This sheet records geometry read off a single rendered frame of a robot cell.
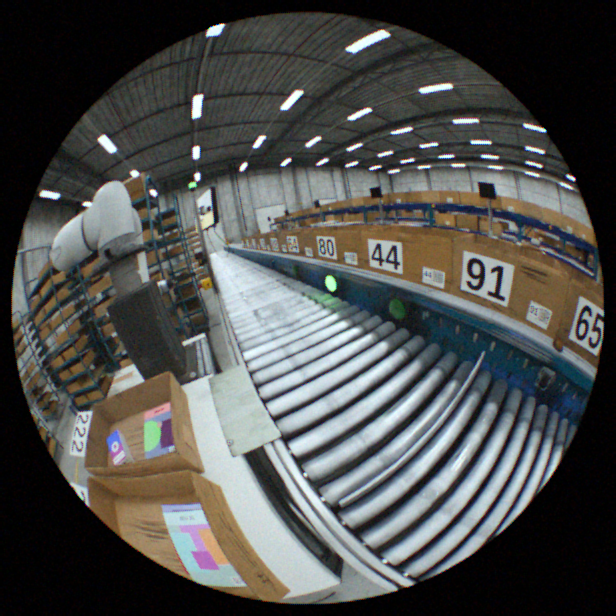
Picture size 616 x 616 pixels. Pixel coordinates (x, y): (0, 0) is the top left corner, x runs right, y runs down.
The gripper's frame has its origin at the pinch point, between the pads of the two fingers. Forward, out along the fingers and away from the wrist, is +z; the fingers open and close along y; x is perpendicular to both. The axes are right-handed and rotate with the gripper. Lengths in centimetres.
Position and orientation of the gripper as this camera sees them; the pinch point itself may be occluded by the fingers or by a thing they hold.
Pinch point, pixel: (191, 274)
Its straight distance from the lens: 153.2
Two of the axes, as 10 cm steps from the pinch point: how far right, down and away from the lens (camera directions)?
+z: 8.6, -3.4, 3.7
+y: -4.7, -3.0, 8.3
